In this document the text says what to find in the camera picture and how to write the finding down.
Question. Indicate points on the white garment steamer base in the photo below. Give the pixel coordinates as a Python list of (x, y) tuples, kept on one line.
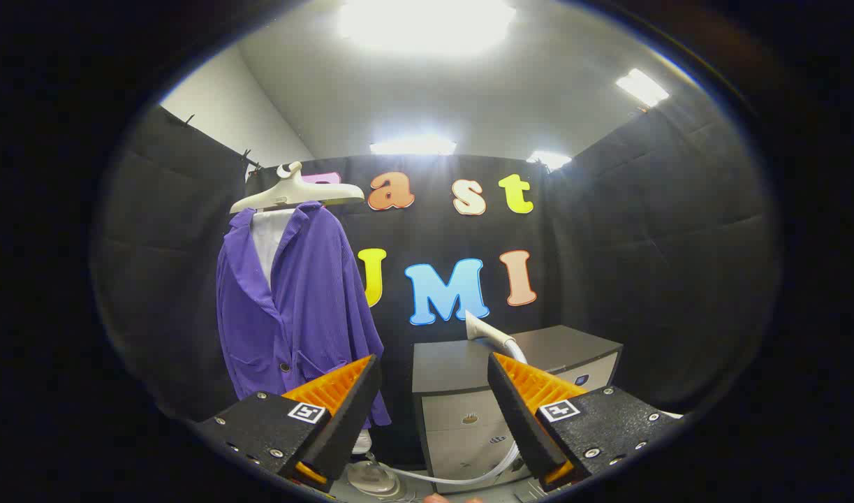
[(372, 478)]

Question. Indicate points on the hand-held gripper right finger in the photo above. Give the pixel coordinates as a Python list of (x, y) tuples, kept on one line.
[(514, 405)]

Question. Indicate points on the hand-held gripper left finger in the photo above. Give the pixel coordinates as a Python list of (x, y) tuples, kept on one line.
[(350, 412)]

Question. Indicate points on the white clothes hanger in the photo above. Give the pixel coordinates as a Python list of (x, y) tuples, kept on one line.
[(294, 192)]

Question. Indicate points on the grey drawer cabinet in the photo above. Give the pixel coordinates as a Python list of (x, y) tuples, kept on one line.
[(454, 363)]

